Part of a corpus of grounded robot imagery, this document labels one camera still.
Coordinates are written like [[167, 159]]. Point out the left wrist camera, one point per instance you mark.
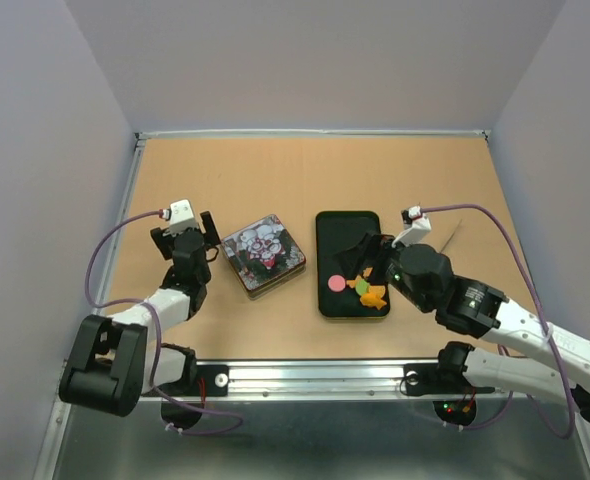
[[179, 217]]

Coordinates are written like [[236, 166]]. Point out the aluminium front rail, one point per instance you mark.
[[343, 379]]

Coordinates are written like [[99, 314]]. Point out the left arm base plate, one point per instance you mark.
[[207, 379]]

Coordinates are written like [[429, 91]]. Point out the black tray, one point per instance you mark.
[[337, 231]]

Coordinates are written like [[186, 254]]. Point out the orange fish cookie lower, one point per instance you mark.
[[372, 300]]

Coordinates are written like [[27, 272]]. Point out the orange star cookie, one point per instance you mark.
[[352, 282]]

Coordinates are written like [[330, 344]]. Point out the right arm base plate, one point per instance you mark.
[[428, 378]]

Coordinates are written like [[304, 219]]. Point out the gold tin lid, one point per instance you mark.
[[263, 255]]

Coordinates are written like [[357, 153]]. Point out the pink round cookie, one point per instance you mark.
[[336, 283]]

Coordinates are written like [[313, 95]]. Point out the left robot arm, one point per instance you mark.
[[115, 359]]

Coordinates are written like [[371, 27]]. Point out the metal tongs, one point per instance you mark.
[[451, 237]]

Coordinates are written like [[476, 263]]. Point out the gold cookie tin base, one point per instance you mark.
[[270, 290]]

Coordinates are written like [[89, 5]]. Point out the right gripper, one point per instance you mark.
[[372, 243]]

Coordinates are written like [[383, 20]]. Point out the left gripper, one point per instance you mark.
[[164, 243]]

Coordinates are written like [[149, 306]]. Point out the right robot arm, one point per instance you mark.
[[553, 362]]

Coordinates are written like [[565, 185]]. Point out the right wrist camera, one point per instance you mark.
[[416, 225]]

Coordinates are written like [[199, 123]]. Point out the green round cookie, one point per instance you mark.
[[361, 287]]

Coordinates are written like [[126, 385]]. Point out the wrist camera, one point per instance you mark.
[[179, 217], [416, 225]]

